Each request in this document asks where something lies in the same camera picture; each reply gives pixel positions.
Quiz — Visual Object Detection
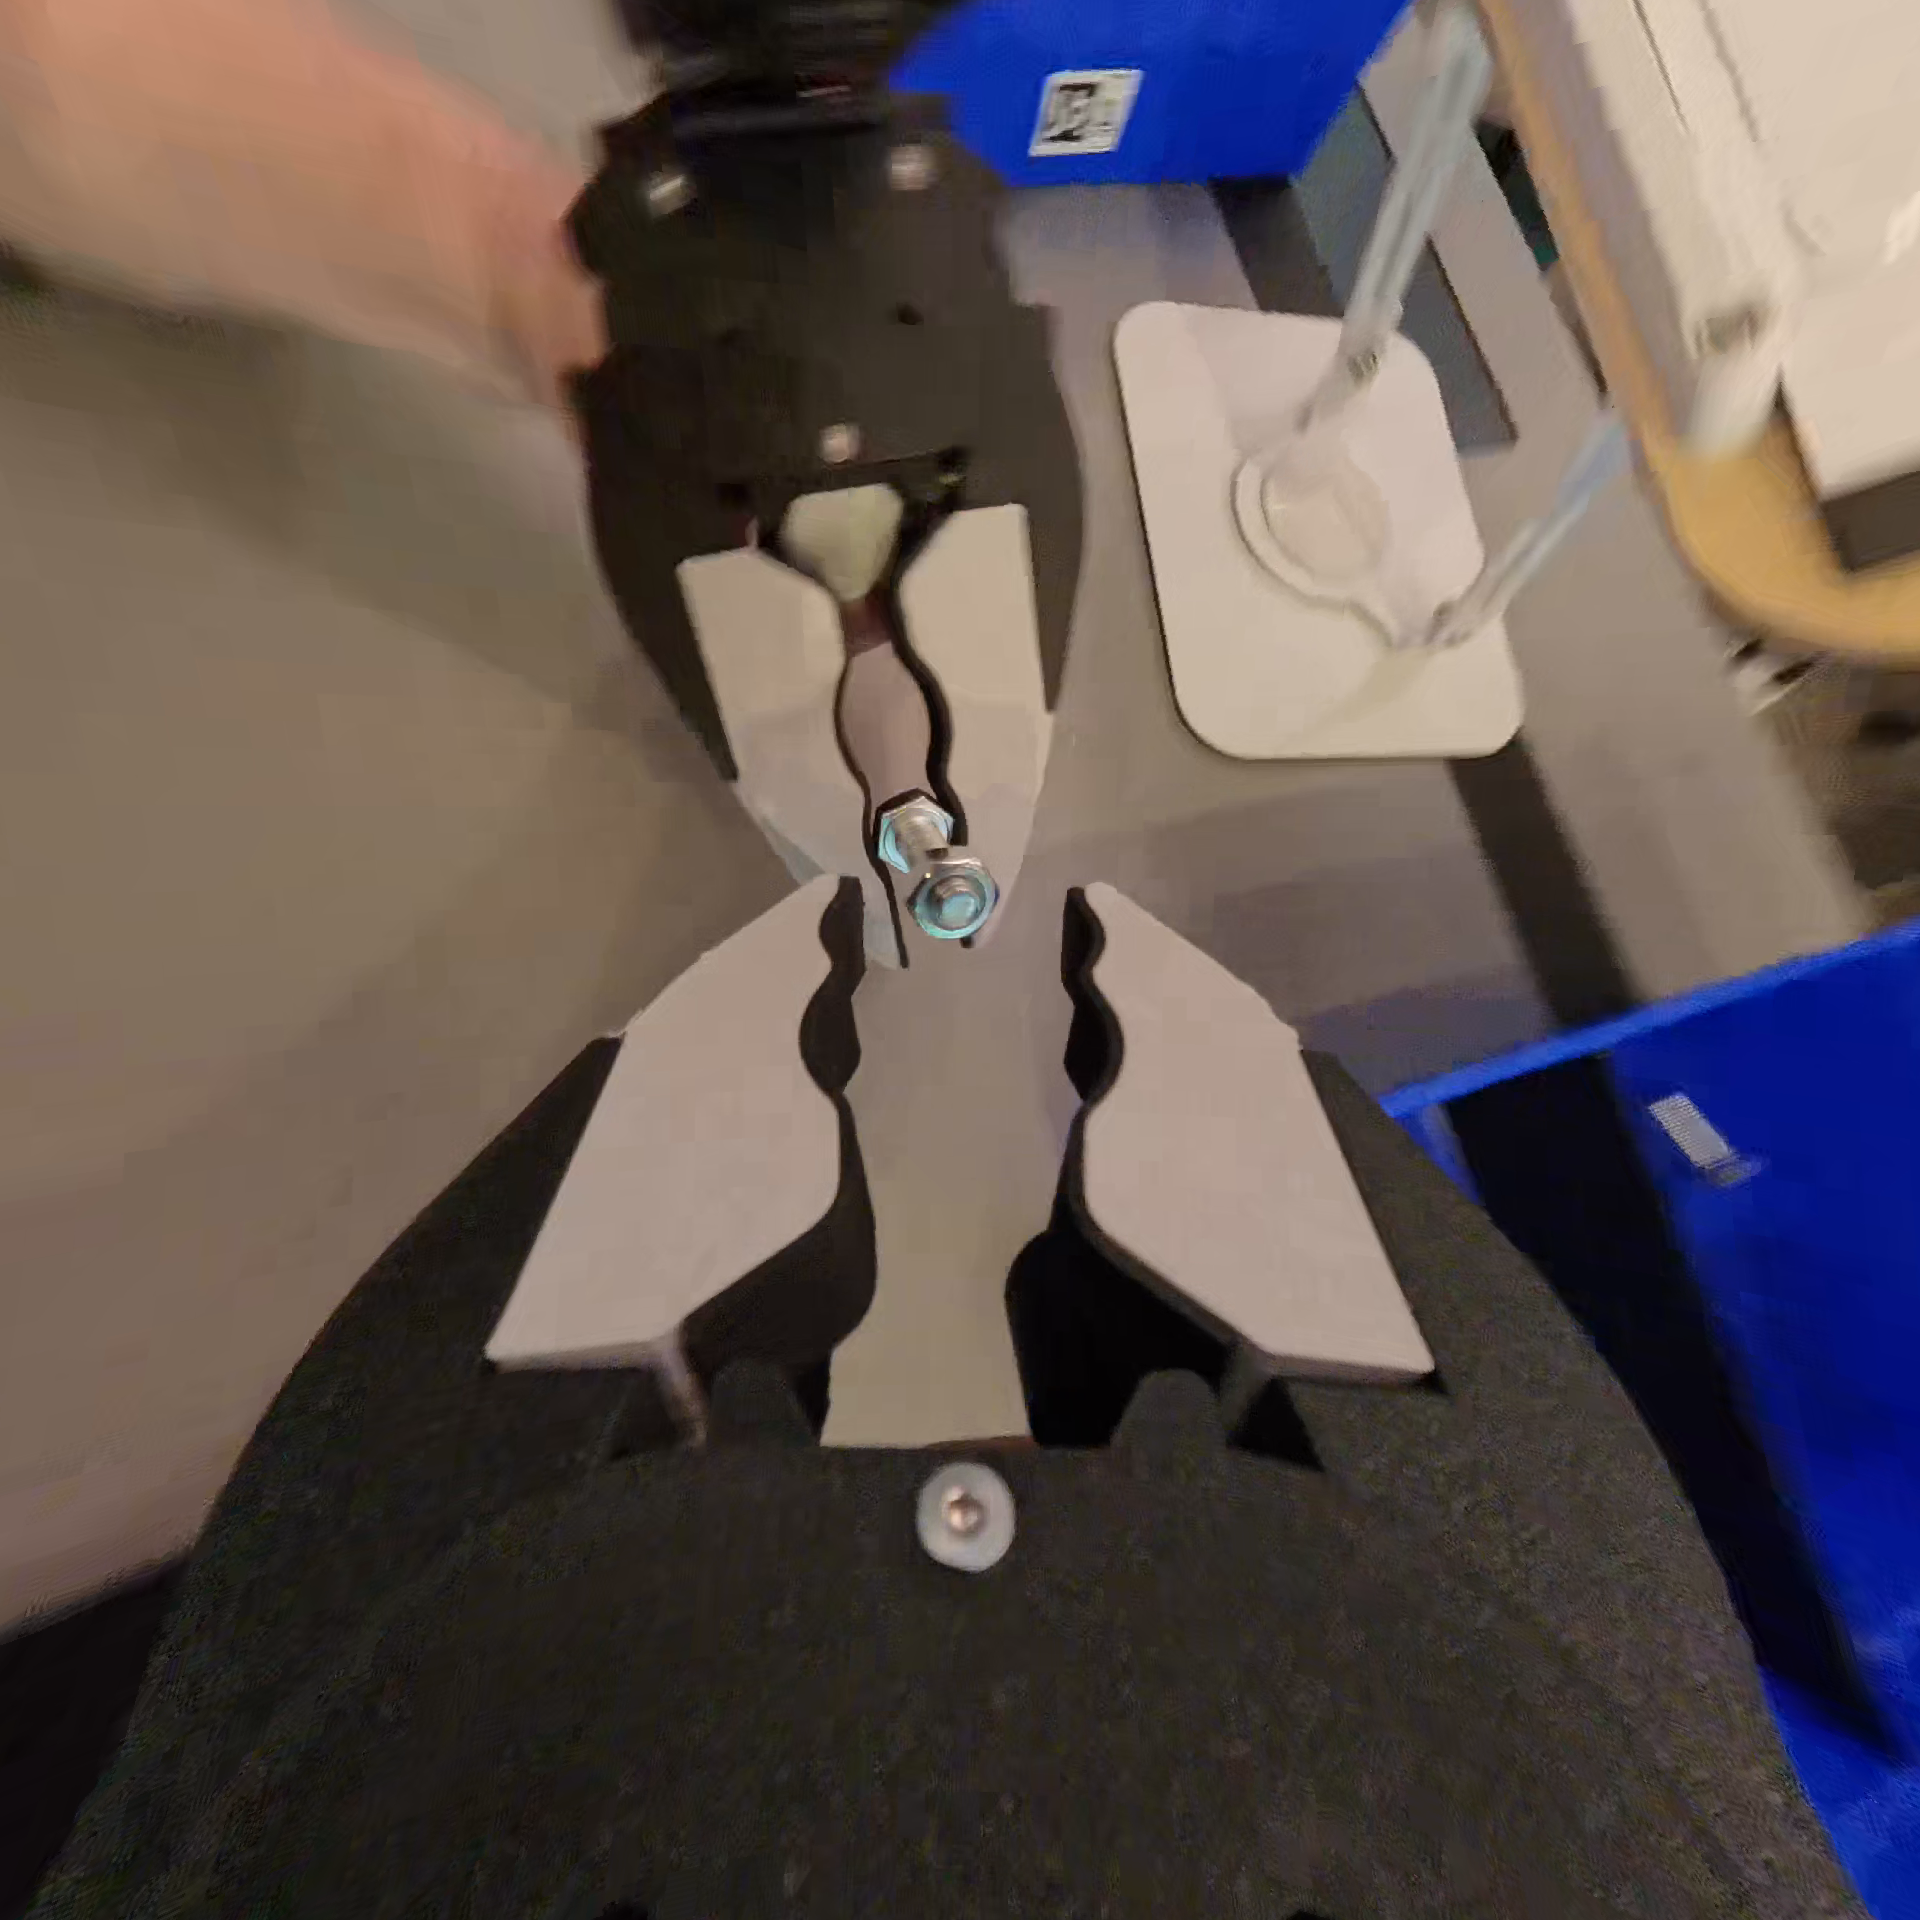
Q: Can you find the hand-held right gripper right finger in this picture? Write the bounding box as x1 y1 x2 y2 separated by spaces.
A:
1007 883 1440 1449

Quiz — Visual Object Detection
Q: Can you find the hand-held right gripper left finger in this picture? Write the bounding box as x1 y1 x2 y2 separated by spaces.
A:
486 873 880 1449

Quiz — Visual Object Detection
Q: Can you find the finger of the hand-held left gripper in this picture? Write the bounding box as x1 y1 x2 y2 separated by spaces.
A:
673 547 917 969
892 504 1055 952

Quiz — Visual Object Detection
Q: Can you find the silver hex nut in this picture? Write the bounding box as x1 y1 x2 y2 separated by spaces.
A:
908 855 1002 946

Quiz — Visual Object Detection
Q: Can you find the person's left forearm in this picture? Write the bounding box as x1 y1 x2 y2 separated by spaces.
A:
0 0 600 408

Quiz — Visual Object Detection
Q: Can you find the white metal stand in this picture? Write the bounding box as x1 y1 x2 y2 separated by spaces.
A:
1112 0 1788 762

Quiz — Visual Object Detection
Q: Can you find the blue bin with square label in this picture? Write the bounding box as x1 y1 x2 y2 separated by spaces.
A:
884 0 1420 191

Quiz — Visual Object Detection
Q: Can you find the blue plastic bin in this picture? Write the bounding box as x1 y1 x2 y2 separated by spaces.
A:
1380 921 1920 1920

